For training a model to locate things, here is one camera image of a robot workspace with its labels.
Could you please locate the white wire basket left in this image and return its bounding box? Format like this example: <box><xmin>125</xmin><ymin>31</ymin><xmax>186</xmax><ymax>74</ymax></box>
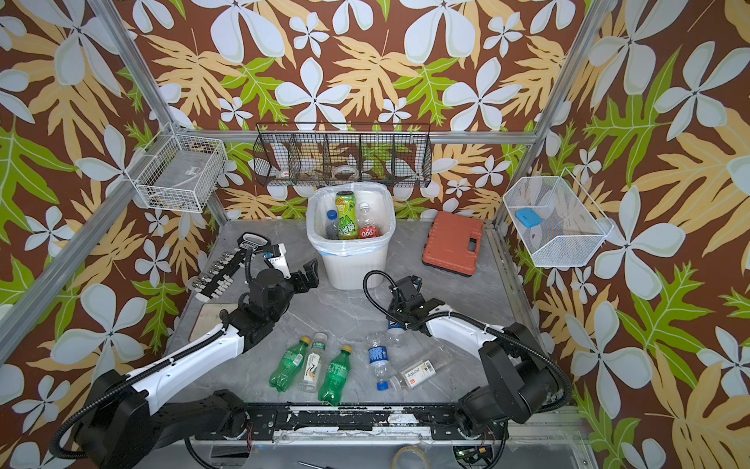
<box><xmin>126</xmin><ymin>124</ymin><xmax>228</xmax><ymax>213</ymax></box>

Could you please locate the white plastic trash bin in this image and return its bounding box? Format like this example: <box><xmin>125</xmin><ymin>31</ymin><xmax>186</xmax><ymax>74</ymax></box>
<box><xmin>309</xmin><ymin>186</ymin><xmax>396</xmax><ymax>292</ymax></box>

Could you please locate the blue label water bottle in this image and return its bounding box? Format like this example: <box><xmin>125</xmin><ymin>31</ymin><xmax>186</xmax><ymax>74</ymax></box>
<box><xmin>366</xmin><ymin>333</ymin><xmax>391</xmax><ymax>392</ymax></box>
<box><xmin>325</xmin><ymin>209</ymin><xmax>339</xmax><ymax>240</ymax></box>

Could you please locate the green soda bottle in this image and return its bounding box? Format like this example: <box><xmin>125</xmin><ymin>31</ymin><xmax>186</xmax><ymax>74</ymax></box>
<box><xmin>318</xmin><ymin>345</ymin><xmax>353</xmax><ymax>406</ymax></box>
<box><xmin>269</xmin><ymin>336</ymin><xmax>312</xmax><ymax>393</ymax></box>

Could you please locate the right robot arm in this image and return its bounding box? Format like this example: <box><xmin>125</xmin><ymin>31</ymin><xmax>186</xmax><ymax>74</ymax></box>
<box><xmin>362</xmin><ymin>270</ymin><xmax>572</xmax><ymax>438</ymax></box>

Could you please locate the black screwdriver bit holder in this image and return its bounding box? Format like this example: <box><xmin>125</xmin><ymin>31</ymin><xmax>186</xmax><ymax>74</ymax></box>
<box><xmin>191</xmin><ymin>232</ymin><xmax>271</xmax><ymax>303</ymax></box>

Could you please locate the white mesh basket right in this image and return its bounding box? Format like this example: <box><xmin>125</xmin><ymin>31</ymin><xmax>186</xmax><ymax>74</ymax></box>
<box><xmin>503</xmin><ymin>171</ymin><xmax>614</xmax><ymax>269</ymax></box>

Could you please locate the blue cap water bottle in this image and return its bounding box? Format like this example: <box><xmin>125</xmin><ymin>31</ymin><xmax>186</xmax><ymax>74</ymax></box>
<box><xmin>386</xmin><ymin>320</ymin><xmax>406</xmax><ymax>348</ymax></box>

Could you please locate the red label soda bottle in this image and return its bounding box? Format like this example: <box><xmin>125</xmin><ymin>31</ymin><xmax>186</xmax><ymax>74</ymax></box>
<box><xmin>357</xmin><ymin>202</ymin><xmax>381</xmax><ymax>240</ymax></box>

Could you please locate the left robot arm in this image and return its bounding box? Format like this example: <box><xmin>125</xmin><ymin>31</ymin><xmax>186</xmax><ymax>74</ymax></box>
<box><xmin>49</xmin><ymin>260</ymin><xmax>320</xmax><ymax>468</ymax></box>

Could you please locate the blue object in basket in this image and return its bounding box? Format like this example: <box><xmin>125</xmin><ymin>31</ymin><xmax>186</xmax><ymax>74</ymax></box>
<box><xmin>515</xmin><ymin>207</ymin><xmax>542</xmax><ymax>229</ymax></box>

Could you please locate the clear bin liner bag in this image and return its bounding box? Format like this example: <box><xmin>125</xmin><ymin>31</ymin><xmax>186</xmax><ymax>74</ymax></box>
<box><xmin>306</xmin><ymin>182</ymin><xmax>396</xmax><ymax>256</ymax></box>

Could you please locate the black wire wall basket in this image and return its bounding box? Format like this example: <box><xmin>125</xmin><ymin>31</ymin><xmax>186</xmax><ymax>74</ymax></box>
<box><xmin>250</xmin><ymin>122</ymin><xmax>434</xmax><ymax>188</ymax></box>

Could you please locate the tape roll foreground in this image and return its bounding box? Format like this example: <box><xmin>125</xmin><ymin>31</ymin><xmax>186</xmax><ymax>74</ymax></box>
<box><xmin>391</xmin><ymin>446</ymin><xmax>431</xmax><ymax>469</ymax></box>

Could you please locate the white label drink bottle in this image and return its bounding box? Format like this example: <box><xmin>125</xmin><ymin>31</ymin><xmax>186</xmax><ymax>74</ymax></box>
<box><xmin>299</xmin><ymin>332</ymin><xmax>328</xmax><ymax>393</ymax></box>

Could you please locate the tall green yellow bottle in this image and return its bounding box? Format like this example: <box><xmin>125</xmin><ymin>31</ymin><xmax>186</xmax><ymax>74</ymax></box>
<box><xmin>335</xmin><ymin>191</ymin><xmax>359</xmax><ymax>240</ymax></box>

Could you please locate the red plastic tool case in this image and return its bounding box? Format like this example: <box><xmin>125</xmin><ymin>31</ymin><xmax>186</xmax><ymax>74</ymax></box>
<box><xmin>422</xmin><ymin>211</ymin><xmax>484</xmax><ymax>277</ymax></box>

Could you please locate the clear bottle white label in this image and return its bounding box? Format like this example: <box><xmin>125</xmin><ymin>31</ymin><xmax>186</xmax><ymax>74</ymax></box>
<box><xmin>388</xmin><ymin>349</ymin><xmax>454</xmax><ymax>391</ymax></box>

